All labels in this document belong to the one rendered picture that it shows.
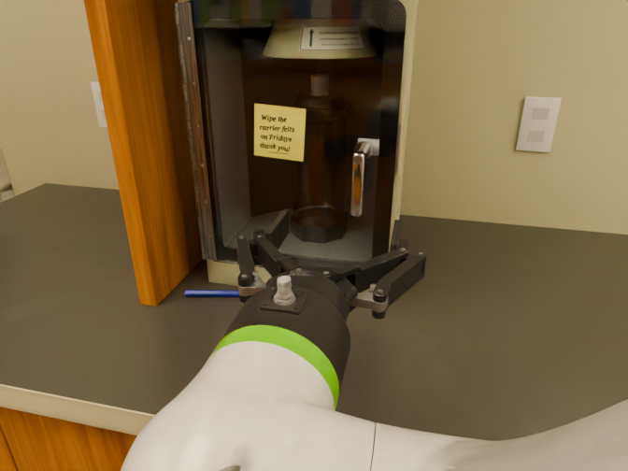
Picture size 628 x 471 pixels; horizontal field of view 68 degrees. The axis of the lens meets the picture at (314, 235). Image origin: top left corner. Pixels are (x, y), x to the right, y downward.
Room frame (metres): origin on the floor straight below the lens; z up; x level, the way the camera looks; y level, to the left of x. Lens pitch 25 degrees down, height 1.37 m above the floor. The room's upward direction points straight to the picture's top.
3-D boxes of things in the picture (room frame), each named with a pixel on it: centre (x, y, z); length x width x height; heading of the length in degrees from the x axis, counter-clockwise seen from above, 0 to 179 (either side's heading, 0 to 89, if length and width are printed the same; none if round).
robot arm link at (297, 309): (0.28, 0.02, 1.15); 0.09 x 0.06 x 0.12; 77
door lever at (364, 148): (0.62, -0.06, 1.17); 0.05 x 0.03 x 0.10; 166
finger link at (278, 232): (0.50, 0.04, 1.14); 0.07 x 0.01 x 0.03; 167
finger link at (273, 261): (0.42, 0.04, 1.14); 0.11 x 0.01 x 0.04; 29
